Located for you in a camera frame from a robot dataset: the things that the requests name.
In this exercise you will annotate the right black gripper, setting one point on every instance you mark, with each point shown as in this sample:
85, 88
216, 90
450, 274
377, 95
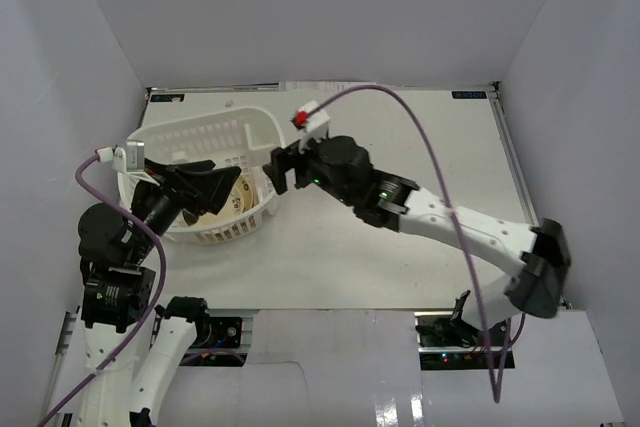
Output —
291, 158

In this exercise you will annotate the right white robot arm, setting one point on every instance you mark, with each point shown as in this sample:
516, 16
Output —
534, 259

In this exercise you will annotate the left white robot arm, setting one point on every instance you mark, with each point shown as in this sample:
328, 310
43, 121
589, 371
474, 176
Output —
133, 345

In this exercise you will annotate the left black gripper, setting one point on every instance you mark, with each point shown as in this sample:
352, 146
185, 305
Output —
172, 182

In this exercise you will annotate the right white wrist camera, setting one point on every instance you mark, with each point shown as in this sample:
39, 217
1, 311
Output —
312, 122

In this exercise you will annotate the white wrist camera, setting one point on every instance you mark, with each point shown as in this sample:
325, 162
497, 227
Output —
312, 122
127, 158

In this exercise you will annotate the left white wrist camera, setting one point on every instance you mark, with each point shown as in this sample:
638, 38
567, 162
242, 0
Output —
127, 158

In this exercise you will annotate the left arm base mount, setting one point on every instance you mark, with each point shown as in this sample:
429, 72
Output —
225, 342

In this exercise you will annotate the cream plate with black patch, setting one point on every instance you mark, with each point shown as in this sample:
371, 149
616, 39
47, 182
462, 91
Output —
241, 198

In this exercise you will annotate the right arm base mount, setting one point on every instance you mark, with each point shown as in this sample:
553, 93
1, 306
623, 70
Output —
443, 347

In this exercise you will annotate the white paper sheet at back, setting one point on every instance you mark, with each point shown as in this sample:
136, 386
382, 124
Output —
320, 86

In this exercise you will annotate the white plastic dish basket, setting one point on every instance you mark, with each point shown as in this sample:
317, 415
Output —
243, 137

